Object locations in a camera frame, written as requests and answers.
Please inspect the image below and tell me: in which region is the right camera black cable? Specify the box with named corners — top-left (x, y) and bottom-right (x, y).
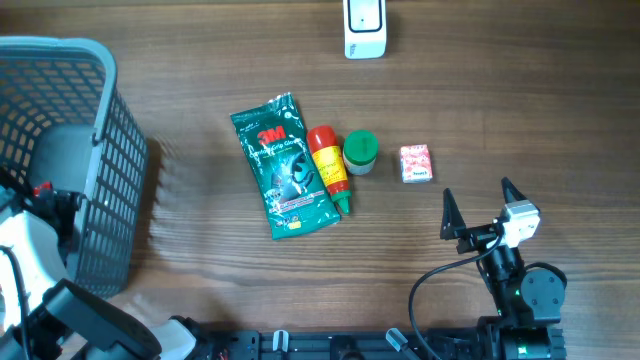
top-left (408, 230), bottom-right (506, 360)

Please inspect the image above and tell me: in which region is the red coffee stick sachet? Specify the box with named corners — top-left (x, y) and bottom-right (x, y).
top-left (33, 181), bottom-right (54, 197)

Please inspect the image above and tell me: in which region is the grey plastic shopping basket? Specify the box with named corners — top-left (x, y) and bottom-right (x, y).
top-left (1, 36), bottom-right (149, 298)

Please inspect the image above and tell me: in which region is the left camera black cable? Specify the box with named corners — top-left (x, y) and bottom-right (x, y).
top-left (0, 244), bottom-right (31, 360)

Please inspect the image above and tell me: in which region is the green 3M gloves packet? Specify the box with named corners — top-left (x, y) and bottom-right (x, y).
top-left (230, 93), bottom-right (341, 240)

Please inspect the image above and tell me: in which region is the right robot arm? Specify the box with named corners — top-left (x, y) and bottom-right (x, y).
top-left (428, 178), bottom-right (568, 360)

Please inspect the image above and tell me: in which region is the small red white box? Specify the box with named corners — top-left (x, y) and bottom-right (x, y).
top-left (400, 144), bottom-right (433, 183)

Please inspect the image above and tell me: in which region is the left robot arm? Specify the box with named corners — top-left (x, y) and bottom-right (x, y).
top-left (1, 170), bottom-right (208, 359)

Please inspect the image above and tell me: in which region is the red sauce bottle green cap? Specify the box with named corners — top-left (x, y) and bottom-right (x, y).
top-left (307, 125), bottom-right (352, 215)

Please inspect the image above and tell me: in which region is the white barcode scanner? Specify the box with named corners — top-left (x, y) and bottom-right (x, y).
top-left (342, 0), bottom-right (387, 60)

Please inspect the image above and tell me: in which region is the green lid jar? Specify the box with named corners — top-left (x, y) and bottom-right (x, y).
top-left (343, 130), bottom-right (379, 175)

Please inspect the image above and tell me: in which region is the camera black cable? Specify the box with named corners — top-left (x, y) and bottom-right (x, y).
top-left (408, 230), bottom-right (506, 360)
top-left (0, 244), bottom-right (31, 360)

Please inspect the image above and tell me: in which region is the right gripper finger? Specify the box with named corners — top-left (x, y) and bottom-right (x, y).
top-left (440, 188), bottom-right (467, 239)
top-left (501, 177), bottom-right (526, 204)

